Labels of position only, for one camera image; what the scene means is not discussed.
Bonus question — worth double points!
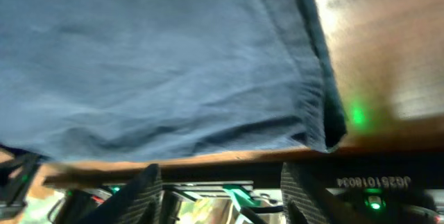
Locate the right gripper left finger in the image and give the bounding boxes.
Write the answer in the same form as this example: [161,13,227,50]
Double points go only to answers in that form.
[78,164,162,224]

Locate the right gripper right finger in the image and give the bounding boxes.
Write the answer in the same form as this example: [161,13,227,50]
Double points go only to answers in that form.
[280,162,368,224]

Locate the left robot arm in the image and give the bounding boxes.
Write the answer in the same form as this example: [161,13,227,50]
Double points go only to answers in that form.
[1,153,40,221]

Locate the dark navy blue shorts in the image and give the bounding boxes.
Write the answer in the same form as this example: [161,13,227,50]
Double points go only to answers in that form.
[1,0,347,162]

